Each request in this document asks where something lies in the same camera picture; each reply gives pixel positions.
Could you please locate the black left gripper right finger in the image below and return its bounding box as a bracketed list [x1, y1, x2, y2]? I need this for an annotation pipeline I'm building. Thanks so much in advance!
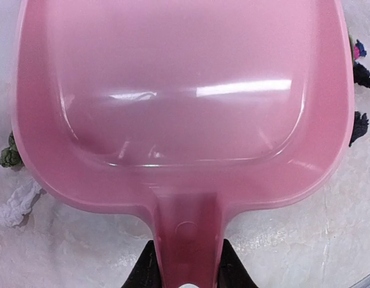
[222, 239, 258, 288]

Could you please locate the pink plastic dustpan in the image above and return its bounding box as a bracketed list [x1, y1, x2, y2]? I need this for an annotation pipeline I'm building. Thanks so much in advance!
[12, 1, 354, 287]

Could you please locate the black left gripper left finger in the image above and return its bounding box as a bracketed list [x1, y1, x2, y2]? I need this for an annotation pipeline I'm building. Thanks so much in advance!
[121, 240, 161, 288]

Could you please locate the pile of coloured paper scraps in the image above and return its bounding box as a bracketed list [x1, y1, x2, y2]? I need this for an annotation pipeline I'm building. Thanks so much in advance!
[348, 35, 370, 89]

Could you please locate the olive green paper scrap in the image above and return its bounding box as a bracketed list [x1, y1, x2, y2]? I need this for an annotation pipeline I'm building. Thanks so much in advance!
[0, 132, 23, 168]

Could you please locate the black paper scrap right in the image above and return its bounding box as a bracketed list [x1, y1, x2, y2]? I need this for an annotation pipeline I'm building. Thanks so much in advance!
[349, 111, 369, 147]

